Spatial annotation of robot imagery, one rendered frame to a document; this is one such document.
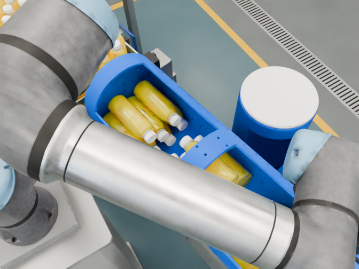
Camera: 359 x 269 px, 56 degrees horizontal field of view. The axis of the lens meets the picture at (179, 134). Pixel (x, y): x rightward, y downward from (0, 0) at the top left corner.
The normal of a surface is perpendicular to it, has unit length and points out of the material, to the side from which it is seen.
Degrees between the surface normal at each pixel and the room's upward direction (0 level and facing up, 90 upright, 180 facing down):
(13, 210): 88
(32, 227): 71
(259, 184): 61
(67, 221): 2
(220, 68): 0
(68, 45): 53
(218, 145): 13
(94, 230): 0
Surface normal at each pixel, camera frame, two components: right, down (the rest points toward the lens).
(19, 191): 0.96, 0.19
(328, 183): -0.25, -0.59
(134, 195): -0.14, 0.36
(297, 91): -0.04, -0.51
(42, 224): 0.83, 0.20
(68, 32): 0.65, -0.18
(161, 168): 0.26, -0.54
